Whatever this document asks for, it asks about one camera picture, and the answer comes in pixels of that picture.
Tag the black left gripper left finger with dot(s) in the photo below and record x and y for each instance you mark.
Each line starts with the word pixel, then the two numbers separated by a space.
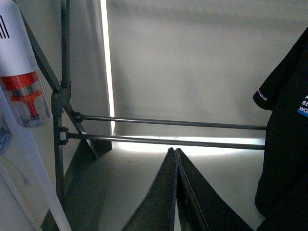
pixel 157 210

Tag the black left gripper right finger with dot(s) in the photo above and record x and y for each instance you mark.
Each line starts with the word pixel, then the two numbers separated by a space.
pixel 200 208

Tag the black t-shirt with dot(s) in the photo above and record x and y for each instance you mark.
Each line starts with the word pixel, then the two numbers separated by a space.
pixel 282 191

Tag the lower grey rack crossbar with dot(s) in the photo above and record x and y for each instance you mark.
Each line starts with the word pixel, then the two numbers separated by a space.
pixel 65 136

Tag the grey rack crossbar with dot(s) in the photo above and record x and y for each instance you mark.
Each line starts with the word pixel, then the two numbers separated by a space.
pixel 65 136
pixel 81 117

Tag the upper grey rack crossbar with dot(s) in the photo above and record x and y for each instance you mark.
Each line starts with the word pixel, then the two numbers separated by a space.
pixel 81 117

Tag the white red handheld vacuum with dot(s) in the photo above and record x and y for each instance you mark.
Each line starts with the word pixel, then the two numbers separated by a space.
pixel 19 76

